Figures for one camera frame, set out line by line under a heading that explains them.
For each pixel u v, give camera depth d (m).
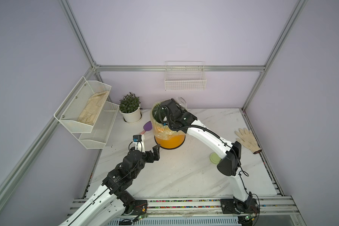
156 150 0.64
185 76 0.93
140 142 0.61
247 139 1.02
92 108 0.80
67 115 0.68
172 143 0.97
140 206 0.73
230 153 0.53
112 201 0.47
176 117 0.60
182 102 0.77
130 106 1.00
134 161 0.51
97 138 0.90
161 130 0.76
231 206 0.73
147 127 1.07
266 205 0.76
